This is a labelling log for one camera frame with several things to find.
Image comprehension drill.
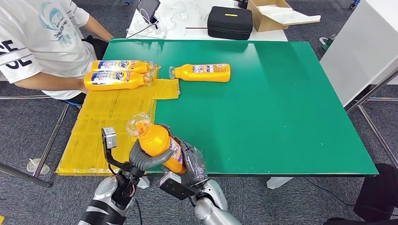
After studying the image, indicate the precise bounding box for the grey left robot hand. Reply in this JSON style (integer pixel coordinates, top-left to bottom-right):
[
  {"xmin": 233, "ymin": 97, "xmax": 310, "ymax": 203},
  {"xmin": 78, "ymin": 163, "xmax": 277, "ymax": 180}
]
[{"xmin": 128, "ymin": 140, "xmax": 175, "ymax": 173}]

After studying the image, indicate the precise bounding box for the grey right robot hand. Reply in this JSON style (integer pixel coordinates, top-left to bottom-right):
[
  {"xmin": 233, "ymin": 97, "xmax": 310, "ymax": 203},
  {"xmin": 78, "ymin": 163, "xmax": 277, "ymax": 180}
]
[{"xmin": 161, "ymin": 136, "xmax": 210, "ymax": 187}]

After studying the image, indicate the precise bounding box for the orange detergent bottle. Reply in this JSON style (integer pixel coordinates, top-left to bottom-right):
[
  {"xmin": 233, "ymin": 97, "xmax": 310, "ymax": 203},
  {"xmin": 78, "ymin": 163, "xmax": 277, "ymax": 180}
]
[
  {"xmin": 168, "ymin": 63, "xmax": 231, "ymax": 83},
  {"xmin": 126, "ymin": 112, "xmax": 187, "ymax": 174},
  {"xmin": 91, "ymin": 60, "xmax": 155, "ymax": 75},
  {"xmin": 84, "ymin": 70, "xmax": 154, "ymax": 92}
]

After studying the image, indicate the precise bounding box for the blue stool seat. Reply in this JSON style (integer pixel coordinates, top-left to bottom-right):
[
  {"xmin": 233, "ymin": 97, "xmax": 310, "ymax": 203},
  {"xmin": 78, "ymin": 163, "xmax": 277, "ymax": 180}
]
[{"xmin": 62, "ymin": 99, "xmax": 84, "ymax": 108}]

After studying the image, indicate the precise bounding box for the clear plastic cup lid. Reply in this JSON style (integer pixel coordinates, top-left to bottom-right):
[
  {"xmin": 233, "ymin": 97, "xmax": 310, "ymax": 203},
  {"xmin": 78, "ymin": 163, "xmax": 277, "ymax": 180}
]
[{"xmin": 26, "ymin": 157, "xmax": 50, "ymax": 175}]

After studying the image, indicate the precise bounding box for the white power strip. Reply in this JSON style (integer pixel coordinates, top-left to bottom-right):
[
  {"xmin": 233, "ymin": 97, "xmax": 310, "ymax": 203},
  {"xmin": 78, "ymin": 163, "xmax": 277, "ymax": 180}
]
[{"xmin": 127, "ymin": 18, "xmax": 169, "ymax": 40}]

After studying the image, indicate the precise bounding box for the black zip case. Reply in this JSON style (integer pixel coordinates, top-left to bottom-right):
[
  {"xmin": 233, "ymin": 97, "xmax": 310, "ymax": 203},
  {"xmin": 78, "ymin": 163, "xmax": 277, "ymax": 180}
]
[{"xmin": 207, "ymin": 6, "xmax": 254, "ymax": 41}]

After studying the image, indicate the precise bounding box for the dark tablet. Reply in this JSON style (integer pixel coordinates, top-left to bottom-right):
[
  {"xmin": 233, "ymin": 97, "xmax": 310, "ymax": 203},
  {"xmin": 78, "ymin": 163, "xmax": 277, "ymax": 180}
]
[{"xmin": 136, "ymin": 0, "xmax": 161, "ymax": 24}]

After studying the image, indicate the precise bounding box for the person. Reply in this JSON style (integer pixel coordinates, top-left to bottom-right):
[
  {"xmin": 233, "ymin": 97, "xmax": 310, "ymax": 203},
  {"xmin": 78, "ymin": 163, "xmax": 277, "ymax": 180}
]
[{"xmin": 0, "ymin": 0, "xmax": 114, "ymax": 105}]

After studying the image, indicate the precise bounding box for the open cardboard box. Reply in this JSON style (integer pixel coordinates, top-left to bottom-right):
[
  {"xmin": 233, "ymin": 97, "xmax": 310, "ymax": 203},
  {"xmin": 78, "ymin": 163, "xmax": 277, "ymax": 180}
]
[{"xmin": 247, "ymin": 0, "xmax": 321, "ymax": 33}]

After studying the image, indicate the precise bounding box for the white sheet in box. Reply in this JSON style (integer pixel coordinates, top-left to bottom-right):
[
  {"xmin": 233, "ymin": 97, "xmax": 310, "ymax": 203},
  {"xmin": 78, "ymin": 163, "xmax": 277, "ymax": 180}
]
[{"xmin": 258, "ymin": 5, "xmax": 321, "ymax": 25}]

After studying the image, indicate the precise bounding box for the green floor object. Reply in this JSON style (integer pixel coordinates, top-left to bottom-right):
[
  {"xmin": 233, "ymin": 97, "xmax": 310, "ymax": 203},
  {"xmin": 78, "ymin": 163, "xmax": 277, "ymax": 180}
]
[{"xmin": 318, "ymin": 34, "xmax": 337, "ymax": 52}]

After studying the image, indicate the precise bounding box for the white cabinet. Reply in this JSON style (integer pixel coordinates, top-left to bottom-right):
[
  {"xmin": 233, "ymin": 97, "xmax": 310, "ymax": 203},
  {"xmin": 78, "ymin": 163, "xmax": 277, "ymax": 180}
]
[{"xmin": 319, "ymin": 0, "xmax": 398, "ymax": 108}]

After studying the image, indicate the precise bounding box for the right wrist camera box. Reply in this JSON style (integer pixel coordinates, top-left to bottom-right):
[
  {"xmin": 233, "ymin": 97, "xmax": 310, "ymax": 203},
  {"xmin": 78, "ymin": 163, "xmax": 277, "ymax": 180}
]
[{"xmin": 159, "ymin": 172, "xmax": 199, "ymax": 201}]

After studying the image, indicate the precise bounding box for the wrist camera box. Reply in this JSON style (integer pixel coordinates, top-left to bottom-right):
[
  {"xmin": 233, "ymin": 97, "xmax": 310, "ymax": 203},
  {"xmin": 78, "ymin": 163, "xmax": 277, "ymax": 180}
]
[
  {"xmin": 159, "ymin": 172, "xmax": 199, "ymax": 201},
  {"xmin": 101, "ymin": 127, "xmax": 145, "ymax": 178}
]

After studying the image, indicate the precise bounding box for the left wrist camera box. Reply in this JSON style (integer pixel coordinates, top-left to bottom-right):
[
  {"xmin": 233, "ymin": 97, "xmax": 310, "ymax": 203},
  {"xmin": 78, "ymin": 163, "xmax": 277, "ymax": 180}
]
[{"xmin": 101, "ymin": 127, "xmax": 145, "ymax": 178}]

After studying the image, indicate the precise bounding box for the steel tube frame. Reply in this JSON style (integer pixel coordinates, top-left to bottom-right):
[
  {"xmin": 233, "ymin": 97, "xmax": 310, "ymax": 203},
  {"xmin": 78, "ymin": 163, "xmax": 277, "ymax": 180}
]
[
  {"xmin": 0, "ymin": 94, "xmax": 73, "ymax": 188},
  {"xmin": 344, "ymin": 69, "xmax": 398, "ymax": 168}
]

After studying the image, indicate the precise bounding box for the black floor cable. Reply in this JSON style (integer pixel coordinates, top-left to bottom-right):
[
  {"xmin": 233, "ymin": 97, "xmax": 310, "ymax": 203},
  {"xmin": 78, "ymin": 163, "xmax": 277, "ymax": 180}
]
[{"xmin": 306, "ymin": 177, "xmax": 356, "ymax": 206}]

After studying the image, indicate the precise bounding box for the white charging cable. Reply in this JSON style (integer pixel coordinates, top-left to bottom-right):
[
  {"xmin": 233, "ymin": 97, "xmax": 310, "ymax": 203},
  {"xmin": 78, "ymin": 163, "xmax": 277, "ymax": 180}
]
[{"xmin": 161, "ymin": 1, "xmax": 194, "ymax": 32}]

